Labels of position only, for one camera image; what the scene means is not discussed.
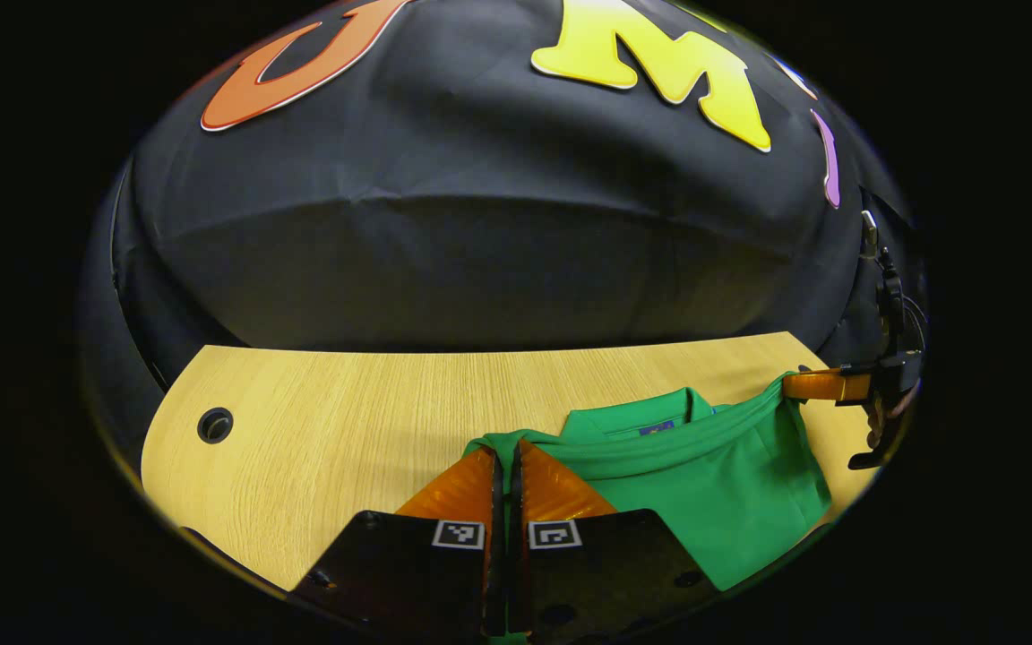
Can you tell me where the black table cable hole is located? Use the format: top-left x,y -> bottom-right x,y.
197,408 -> 235,445

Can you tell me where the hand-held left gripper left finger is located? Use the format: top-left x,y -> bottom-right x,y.
288,444 -> 505,641

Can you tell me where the black backdrop cloth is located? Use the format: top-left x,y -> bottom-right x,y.
82,0 -> 929,449

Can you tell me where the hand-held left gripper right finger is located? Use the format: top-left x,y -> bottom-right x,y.
512,438 -> 723,641

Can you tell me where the green T-shirt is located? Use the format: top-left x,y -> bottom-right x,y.
464,374 -> 832,645

